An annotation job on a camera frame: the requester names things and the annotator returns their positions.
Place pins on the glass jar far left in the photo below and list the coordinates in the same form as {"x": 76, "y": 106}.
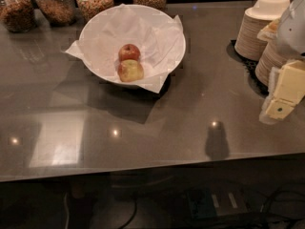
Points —
{"x": 17, "y": 15}

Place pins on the white paper liner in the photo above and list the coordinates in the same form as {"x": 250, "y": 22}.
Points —
{"x": 149, "y": 38}

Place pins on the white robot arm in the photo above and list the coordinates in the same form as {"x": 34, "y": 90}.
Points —
{"x": 290, "y": 35}

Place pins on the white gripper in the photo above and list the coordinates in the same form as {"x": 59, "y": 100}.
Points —
{"x": 293, "y": 32}

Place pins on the power strip under table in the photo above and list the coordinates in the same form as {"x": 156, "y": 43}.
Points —
{"x": 205, "y": 203}

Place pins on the red apple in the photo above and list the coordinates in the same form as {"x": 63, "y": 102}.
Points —
{"x": 129, "y": 51}

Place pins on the tall stack paper bowls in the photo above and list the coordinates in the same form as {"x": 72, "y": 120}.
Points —
{"x": 254, "y": 20}

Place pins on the front stack paper bowls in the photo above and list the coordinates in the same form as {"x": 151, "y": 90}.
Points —
{"x": 270, "y": 58}

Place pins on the glass jar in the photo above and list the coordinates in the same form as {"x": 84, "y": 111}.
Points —
{"x": 17, "y": 15}
{"x": 58, "y": 12}

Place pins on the white bowl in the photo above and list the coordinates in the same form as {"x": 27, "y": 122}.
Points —
{"x": 98, "y": 32}

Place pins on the yellow-green apple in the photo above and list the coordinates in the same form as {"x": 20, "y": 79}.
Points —
{"x": 130, "y": 70}

